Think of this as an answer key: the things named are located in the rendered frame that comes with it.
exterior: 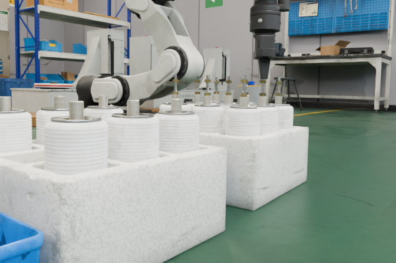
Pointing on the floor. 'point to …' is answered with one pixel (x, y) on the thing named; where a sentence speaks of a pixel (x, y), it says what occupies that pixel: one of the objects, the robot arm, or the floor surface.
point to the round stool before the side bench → (288, 91)
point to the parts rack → (71, 16)
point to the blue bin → (19, 241)
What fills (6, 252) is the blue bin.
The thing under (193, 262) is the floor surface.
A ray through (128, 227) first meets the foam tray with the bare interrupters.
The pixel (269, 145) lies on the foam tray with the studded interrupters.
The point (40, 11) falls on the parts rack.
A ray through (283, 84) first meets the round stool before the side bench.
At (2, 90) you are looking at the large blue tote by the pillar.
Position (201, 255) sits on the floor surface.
